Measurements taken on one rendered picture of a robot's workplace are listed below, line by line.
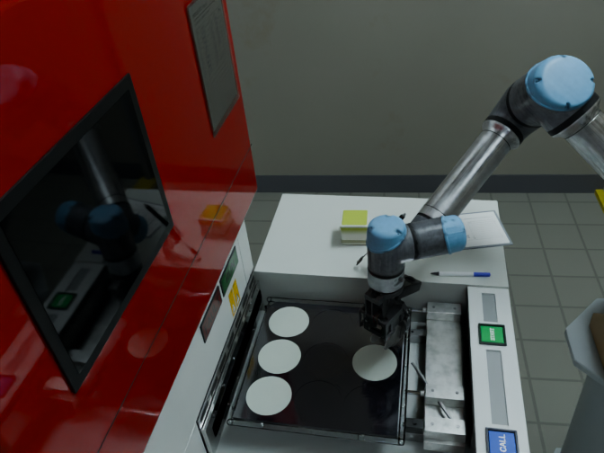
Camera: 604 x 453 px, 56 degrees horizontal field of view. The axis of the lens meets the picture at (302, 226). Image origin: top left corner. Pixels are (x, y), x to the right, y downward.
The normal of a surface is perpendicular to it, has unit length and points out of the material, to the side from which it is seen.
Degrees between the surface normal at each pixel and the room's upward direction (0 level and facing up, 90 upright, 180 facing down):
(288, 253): 0
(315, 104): 90
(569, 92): 41
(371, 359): 1
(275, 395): 0
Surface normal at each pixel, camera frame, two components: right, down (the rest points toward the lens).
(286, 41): -0.14, 0.62
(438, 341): -0.09, -0.78
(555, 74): -0.02, -0.19
